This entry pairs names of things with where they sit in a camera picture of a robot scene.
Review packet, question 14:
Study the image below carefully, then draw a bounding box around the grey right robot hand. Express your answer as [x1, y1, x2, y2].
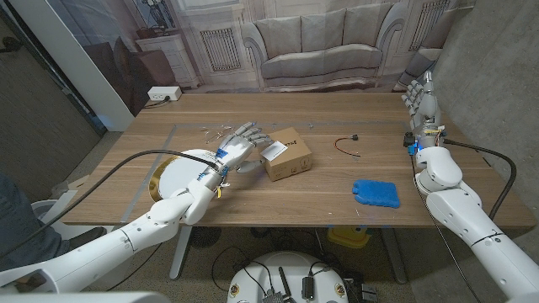
[400, 70, 446, 148]

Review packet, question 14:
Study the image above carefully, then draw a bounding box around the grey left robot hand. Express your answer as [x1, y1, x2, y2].
[210, 121, 274, 178]

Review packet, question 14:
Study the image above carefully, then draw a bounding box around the white card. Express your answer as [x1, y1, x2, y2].
[259, 141, 289, 162]

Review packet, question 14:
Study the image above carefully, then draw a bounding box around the brown cardboard packing box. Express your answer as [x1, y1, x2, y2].
[264, 127, 313, 183]

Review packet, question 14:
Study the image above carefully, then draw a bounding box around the white paper plate gold rim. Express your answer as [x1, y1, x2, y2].
[147, 148, 220, 202]

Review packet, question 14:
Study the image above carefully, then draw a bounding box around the grey metal floor box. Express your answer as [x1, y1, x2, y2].
[360, 284, 380, 303]

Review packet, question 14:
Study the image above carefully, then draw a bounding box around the clear plastic piece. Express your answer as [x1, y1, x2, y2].
[200, 125, 234, 144]

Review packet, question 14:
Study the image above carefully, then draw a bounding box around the white power strip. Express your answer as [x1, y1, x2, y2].
[147, 85, 183, 102]

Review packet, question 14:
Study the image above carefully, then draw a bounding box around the black round floor object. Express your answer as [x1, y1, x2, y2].
[189, 226, 222, 249]

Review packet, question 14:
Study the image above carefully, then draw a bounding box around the blue ice pack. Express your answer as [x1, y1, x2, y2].
[352, 178, 401, 210]

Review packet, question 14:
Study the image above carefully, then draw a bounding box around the white table leg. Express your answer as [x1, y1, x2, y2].
[381, 226, 408, 285]
[168, 226, 194, 281]

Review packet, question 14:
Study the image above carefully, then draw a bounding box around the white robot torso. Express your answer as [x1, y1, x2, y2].
[227, 251, 350, 303]

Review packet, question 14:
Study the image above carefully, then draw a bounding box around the printed living room backdrop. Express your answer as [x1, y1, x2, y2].
[45, 0, 477, 119]

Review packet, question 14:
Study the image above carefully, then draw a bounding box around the yellow object under table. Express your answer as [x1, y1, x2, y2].
[327, 226, 372, 249]

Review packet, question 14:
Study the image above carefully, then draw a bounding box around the dark shoe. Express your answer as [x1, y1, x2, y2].
[67, 226, 107, 252]

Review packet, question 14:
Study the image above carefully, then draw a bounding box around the person leg in jeans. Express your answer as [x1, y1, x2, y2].
[0, 174, 64, 270]

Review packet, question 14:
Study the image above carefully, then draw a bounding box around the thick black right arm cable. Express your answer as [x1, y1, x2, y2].
[441, 137, 517, 220]

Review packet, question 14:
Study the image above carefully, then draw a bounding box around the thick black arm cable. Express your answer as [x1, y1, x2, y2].
[0, 149, 222, 260]
[441, 137, 517, 220]

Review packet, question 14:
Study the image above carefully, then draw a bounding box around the red black wire with connector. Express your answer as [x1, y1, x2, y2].
[334, 134, 362, 158]

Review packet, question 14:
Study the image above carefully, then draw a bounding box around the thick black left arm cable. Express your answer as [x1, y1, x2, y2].
[0, 149, 222, 260]

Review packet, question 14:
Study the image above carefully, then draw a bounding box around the black door handle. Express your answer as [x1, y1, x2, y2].
[0, 36, 23, 54]

